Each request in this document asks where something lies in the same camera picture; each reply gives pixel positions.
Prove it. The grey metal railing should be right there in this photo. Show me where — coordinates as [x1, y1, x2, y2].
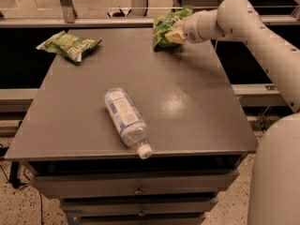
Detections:
[0, 15, 300, 28]

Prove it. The grey drawer cabinet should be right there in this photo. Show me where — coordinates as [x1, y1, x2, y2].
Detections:
[7, 28, 257, 225]

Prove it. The black floor cable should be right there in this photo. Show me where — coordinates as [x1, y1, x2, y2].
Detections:
[0, 159, 45, 225]

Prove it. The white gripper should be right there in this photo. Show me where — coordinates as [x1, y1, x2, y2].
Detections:
[165, 9, 223, 44]

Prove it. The clear blue-label plastic bottle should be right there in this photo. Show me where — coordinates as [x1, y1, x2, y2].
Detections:
[104, 88, 153, 159]

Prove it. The green rice chip bag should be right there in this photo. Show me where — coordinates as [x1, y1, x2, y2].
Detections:
[153, 8, 192, 50]

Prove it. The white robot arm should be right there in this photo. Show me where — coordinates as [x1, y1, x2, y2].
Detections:
[165, 0, 300, 225]

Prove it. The green kettle chip bag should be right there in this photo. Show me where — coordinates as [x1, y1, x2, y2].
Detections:
[36, 31, 101, 63]

